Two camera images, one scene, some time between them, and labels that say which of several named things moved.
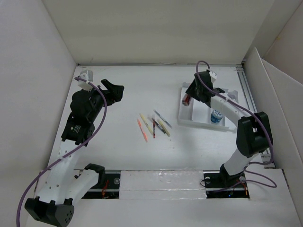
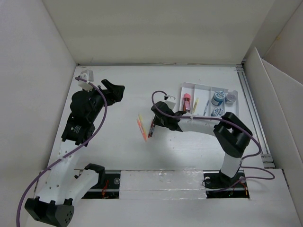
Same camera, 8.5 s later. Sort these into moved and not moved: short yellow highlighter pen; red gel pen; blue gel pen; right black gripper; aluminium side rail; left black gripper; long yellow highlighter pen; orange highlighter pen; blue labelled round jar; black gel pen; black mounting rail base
Moved: blue gel pen; right black gripper; black gel pen; red gel pen; long yellow highlighter pen; short yellow highlighter pen
Not moved: blue labelled round jar; black mounting rail base; aluminium side rail; left black gripper; orange highlighter pen
